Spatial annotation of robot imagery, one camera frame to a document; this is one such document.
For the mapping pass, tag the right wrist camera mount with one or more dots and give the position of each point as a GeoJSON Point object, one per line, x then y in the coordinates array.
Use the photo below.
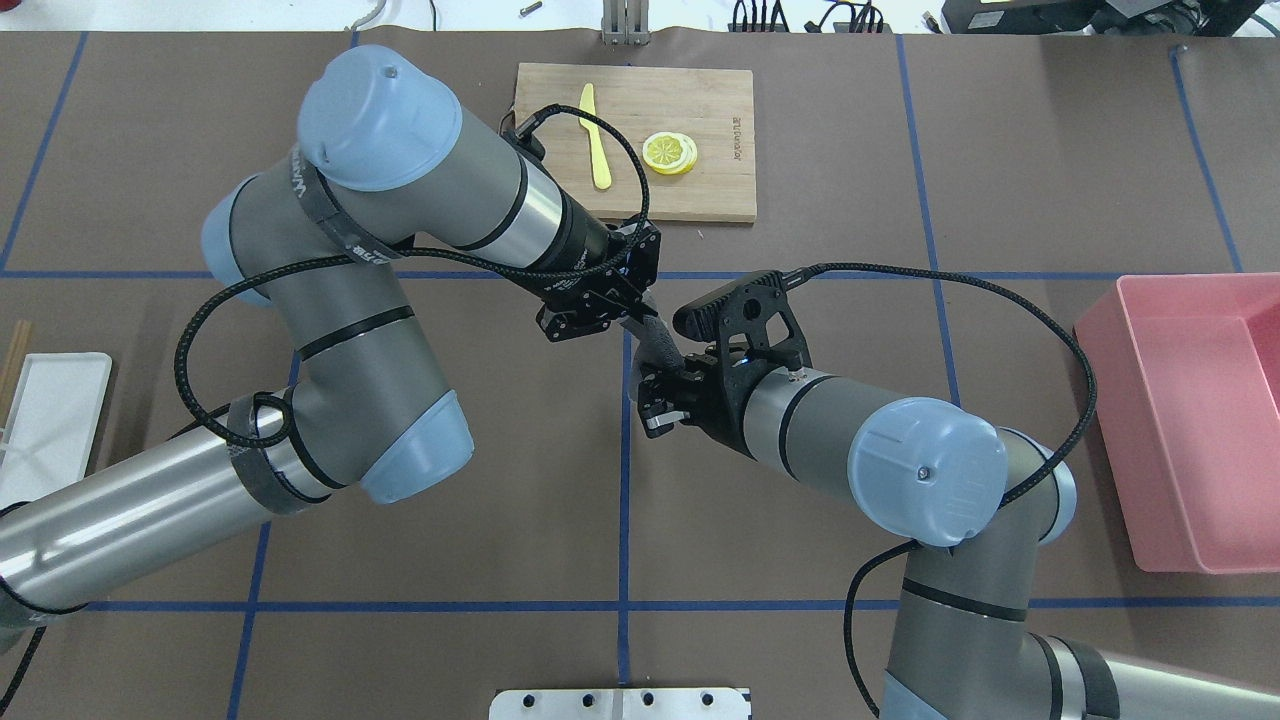
{"type": "Point", "coordinates": [748, 320]}

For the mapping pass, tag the aluminium frame post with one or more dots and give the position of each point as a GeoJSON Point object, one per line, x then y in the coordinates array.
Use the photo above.
{"type": "Point", "coordinates": [625, 23]}

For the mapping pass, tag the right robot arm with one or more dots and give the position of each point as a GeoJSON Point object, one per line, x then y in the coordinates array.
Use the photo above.
{"type": "Point", "coordinates": [927, 471]}

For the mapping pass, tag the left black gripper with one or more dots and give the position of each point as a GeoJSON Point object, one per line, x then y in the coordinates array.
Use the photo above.
{"type": "Point", "coordinates": [586, 240]}

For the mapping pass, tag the white rectangular tray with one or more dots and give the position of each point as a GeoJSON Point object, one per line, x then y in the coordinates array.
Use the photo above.
{"type": "Point", "coordinates": [49, 436]}

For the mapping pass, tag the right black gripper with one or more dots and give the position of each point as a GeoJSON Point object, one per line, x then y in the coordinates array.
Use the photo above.
{"type": "Point", "coordinates": [722, 402]}

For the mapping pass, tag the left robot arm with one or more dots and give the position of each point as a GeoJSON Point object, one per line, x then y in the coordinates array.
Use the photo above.
{"type": "Point", "coordinates": [388, 164]}

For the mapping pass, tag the pink plastic bin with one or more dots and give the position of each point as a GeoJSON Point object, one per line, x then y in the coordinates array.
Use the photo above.
{"type": "Point", "coordinates": [1186, 369]}

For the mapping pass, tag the wooden cutting board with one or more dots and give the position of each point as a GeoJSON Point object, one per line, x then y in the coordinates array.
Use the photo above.
{"type": "Point", "coordinates": [693, 131]}

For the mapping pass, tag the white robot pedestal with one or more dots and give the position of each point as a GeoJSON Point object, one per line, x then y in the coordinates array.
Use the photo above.
{"type": "Point", "coordinates": [623, 703]}

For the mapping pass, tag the yellow plastic knife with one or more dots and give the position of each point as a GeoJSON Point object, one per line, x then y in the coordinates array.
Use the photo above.
{"type": "Point", "coordinates": [601, 174]}

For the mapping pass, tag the grey microfibre cloth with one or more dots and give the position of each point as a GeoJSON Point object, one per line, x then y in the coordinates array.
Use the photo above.
{"type": "Point", "coordinates": [660, 345]}

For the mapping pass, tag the wooden stick near tray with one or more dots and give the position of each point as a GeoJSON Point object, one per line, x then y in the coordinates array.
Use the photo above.
{"type": "Point", "coordinates": [14, 357]}

